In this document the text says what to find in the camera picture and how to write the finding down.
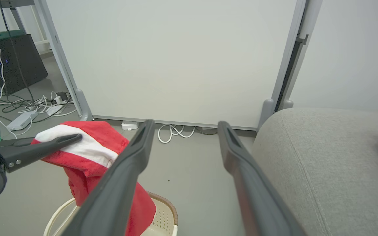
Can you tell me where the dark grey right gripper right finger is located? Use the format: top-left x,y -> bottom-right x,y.
218,121 -> 307,236

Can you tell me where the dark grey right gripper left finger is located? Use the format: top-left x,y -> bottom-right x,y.
61,119 -> 156,236

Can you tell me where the red cloth item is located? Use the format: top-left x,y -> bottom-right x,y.
31,121 -> 157,236

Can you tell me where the grey upholstered seat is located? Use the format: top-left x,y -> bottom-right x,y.
251,108 -> 378,236

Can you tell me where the long white power strip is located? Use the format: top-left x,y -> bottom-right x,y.
6,111 -> 38,131

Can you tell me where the white power strip with plugs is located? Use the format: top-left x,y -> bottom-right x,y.
46,98 -> 70,116

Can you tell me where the cream laundry basket brown rim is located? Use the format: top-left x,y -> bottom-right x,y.
44,192 -> 179,236

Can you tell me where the small white plastic box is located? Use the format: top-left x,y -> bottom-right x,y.
121,121 -> 140,131

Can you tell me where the black computer tower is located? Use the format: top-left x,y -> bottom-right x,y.
0,34 -> 49,95

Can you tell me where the grey metal shelf rack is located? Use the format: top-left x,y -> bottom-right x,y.
0,0 -> 50,45

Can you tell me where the long white floor cable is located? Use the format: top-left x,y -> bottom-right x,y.
28,95 -> 78,118

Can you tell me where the coiled white cable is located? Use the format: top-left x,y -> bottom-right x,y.
158,124 -> 195,144

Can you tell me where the grey floor cable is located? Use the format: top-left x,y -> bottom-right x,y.
194,126 -> 218,135

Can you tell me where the hanging black cable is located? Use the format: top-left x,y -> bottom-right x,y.
0,0 -> 36,103

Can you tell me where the white partition panel grey frame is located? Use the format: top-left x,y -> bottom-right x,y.
35,0 -> 307,131
276,0 -> 378,115

